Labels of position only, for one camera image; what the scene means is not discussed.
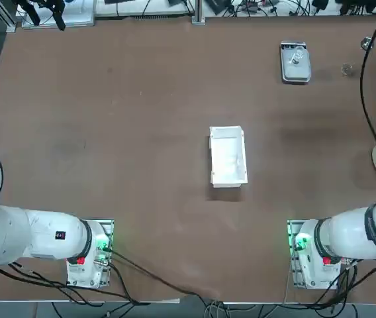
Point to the small clear measuring cup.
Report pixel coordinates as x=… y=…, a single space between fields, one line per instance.
x=295 y=57

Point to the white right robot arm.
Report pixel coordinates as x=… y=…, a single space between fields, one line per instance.
x=350 y=236

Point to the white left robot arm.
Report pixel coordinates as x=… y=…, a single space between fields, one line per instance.
x=26 y=235

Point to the white open box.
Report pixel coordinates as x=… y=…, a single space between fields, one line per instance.
x=228 y=159

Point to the silver digital kitchen scale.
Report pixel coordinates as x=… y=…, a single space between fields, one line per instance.
x=295 y=71

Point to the clear empty glass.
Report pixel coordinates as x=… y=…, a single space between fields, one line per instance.
x=347 y=69

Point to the clear bottle with silver cap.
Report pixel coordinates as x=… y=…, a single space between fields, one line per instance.
x=366 y=43

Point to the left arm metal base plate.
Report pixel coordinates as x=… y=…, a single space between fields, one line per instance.
x=108 y=228

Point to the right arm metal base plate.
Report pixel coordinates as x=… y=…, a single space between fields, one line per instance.
x=292 y=232

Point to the silver frame bracket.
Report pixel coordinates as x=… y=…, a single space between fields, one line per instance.
x=198 y=13

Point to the black camera stand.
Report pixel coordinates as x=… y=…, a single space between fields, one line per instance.
x=57 y=16

